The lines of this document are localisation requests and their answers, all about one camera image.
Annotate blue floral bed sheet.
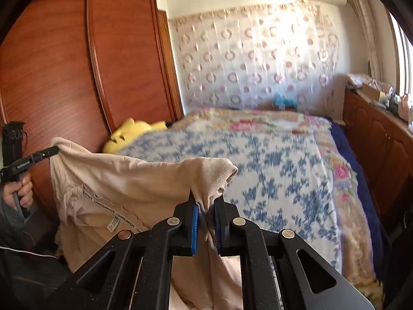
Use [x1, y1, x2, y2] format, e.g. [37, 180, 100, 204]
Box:
[114, 126, 343, 275]

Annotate person's left hand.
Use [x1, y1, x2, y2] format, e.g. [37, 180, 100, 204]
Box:
[3, 173, 34, 208]

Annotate sheer circle-pattern curtain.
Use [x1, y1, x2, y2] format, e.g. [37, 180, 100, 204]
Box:
[169, 2, 341, 117]

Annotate pink bottle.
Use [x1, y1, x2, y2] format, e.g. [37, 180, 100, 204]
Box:
[398, 94, 412, 118]

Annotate long wooden cabinet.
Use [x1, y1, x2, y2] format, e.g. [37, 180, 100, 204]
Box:
[342, 89, 413, 233]

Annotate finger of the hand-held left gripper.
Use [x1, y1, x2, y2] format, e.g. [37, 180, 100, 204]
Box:
[30, 146, 60, 165]

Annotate open cardboard box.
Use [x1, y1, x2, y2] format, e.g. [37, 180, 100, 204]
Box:
[361, 82, 388, 102]

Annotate navy blue bed cover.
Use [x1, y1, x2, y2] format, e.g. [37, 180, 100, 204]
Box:
[329, 119, 388, 239]

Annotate wooden slatted wardrobe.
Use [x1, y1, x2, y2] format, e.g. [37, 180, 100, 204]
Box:
[0, 0, 186, 233]

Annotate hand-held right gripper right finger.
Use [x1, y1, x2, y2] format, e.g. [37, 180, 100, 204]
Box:
[213, 197, 375, 310]

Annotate person's dark jacket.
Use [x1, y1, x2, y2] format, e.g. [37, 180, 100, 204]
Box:
[0, 226, 76, 310]

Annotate wood-framed window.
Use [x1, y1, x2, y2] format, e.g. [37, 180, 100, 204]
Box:
[387, 6, 413, 110]

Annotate blue tissue pack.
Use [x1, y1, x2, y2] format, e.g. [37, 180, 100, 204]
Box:
[272, 94, 297, 110]

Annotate person's left forearm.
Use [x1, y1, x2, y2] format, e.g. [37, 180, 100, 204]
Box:
[0, 197, 29, 233]

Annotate white patterned window curtain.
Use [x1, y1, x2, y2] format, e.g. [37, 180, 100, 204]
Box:
[345, 0, 383, 78]

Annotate pink floral blanket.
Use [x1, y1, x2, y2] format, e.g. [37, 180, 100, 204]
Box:
[172, 108, 378, 291]

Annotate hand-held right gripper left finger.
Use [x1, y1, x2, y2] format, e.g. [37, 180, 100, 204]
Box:
[42, 189, 199, 310]

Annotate beige printed T-shirt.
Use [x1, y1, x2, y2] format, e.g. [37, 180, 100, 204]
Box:
[50, 137, 242, 310]

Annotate folded floral cloth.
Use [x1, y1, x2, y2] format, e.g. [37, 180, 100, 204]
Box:
[347, 74, 392, 91]

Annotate yellow plush toy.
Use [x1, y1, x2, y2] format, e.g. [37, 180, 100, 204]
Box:
[102, 118, 168, 154]

